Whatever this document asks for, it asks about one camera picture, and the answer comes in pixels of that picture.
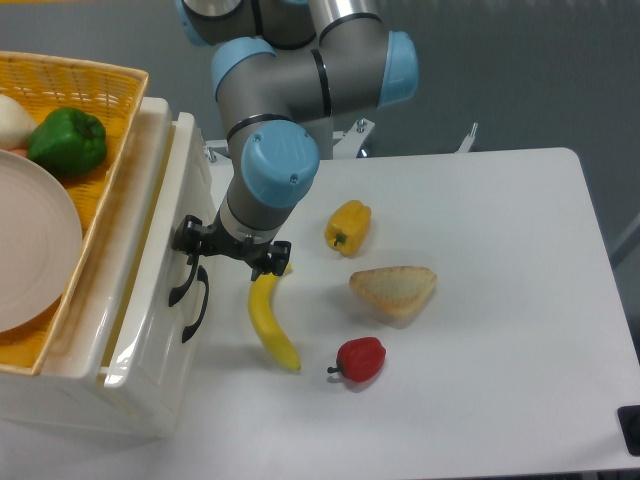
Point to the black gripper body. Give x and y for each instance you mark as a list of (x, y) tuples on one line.
[(217, 241)]

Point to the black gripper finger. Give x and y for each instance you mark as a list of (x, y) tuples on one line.
[(269, 259), (193, 239)]

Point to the black top drawer handle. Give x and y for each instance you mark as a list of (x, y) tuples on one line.
[(177, 293)]

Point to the black drawer handle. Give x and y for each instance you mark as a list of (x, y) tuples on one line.
[(199, 311), (177, 293)]

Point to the white drawer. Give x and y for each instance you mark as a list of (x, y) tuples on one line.
[(146, 366)]

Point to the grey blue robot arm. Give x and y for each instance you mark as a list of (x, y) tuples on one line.
[(279, 66)]

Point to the white drawer cabinet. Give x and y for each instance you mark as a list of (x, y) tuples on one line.
[(67, 390)]

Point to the yellow banana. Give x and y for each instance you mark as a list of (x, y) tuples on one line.
[(266, 326)]

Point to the yellow bell pepper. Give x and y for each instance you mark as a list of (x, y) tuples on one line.
[(348, 227)]

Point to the slice of bread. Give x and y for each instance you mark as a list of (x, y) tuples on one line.
[(399, 291)]

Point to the red bell pepper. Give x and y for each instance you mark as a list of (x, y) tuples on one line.
[(359, 360)]

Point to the pink plate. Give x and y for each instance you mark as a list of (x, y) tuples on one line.
[(41, 238)]

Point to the green bell pepper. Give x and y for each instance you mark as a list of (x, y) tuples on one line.
[(68, 142)]

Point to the yellow woven basket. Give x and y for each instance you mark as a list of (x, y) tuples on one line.
[(85, 110)]

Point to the white onion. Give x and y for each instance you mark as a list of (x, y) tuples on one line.
[(16, 126)]

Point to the black corner device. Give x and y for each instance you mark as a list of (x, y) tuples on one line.
[(629, 420)]

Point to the black lower drawer handle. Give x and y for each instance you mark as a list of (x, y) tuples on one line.
[(199, 311)]

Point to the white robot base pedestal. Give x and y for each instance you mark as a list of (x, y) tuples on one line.
[(321, 131)]

